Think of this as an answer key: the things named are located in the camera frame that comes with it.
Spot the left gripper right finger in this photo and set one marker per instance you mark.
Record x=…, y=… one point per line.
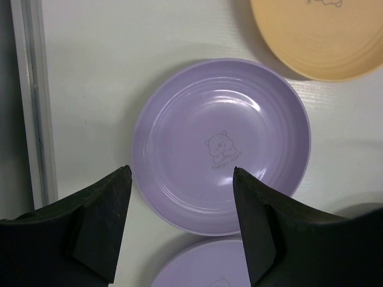
x=288, y=243

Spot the far purple plate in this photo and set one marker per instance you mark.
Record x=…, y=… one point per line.
x=205, y=121

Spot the steel plate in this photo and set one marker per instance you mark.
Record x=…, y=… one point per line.
x=359, y=209

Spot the far orange plate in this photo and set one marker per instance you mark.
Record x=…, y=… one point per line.
x=329, y=41

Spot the near purple plate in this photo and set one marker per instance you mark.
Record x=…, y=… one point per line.
x=210, y=263

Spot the purple plate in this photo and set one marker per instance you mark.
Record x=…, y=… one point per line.
x=205, y=121
x=210, y=263

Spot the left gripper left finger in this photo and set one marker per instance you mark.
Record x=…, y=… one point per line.
x=75, y=241

